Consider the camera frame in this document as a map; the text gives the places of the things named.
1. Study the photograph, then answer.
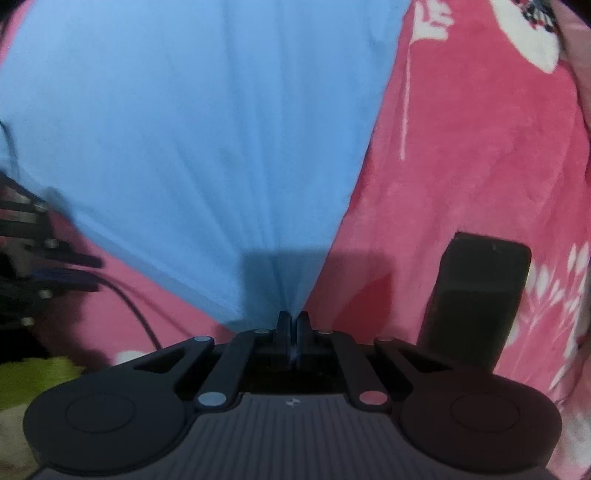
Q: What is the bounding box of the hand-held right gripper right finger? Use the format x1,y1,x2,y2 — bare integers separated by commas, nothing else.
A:
295,311,455,411

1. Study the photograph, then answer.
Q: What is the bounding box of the black rectangular device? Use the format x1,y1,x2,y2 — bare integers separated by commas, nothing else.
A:
417,232,533,371

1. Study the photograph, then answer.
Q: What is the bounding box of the blue t-shirt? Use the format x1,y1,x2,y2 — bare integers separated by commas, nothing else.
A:
0,0,414,334

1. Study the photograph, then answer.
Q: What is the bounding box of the black cable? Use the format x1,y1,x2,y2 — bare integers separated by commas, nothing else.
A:
90,274,165,354

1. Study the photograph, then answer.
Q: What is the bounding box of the light pink quilt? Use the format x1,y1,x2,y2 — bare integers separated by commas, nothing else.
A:
554,0,591,153

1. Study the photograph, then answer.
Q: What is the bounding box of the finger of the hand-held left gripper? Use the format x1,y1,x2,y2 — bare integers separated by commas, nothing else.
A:
28,237,105,270
21,270,101,302

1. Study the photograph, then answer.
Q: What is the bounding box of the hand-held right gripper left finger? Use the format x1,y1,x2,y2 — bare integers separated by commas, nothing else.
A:
134,311,293,410

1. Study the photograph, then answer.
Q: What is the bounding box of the pink printed blanket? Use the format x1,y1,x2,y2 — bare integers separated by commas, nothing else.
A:
0,0,591,480

